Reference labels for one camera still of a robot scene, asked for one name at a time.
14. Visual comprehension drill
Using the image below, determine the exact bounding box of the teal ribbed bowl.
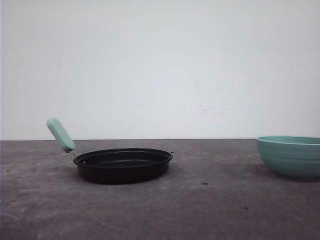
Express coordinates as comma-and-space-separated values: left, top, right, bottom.
256, 136, 320, 180

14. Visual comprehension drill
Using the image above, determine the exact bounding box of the black pan with green handle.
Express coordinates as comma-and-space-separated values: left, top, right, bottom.
46, 117, 173, 185

